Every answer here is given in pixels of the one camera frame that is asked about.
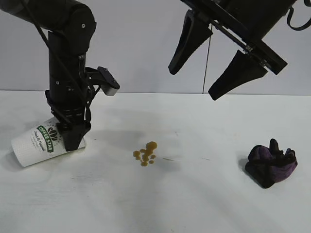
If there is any purple and black cloth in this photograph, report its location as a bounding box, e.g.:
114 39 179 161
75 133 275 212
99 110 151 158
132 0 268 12
244 138 298 189

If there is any thin black wall strip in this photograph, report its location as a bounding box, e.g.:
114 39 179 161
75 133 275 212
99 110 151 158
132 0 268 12
202 24 214 94

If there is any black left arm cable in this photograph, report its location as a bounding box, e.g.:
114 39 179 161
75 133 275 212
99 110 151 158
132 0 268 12
19 0 102 122

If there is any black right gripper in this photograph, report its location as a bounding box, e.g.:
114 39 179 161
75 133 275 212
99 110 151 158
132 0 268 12
168 0 294 101

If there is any brown coffee spill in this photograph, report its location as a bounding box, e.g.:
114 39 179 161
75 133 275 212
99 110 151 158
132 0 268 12
132 141 158 168

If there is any white paper coffee cup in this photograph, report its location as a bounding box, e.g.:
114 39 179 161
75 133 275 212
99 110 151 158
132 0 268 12
11 116 87 167

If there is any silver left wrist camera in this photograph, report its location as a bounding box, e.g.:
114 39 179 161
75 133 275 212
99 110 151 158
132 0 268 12
96 66 121 97

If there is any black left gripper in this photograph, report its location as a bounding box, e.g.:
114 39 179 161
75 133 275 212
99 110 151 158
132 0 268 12
45 89 92 152

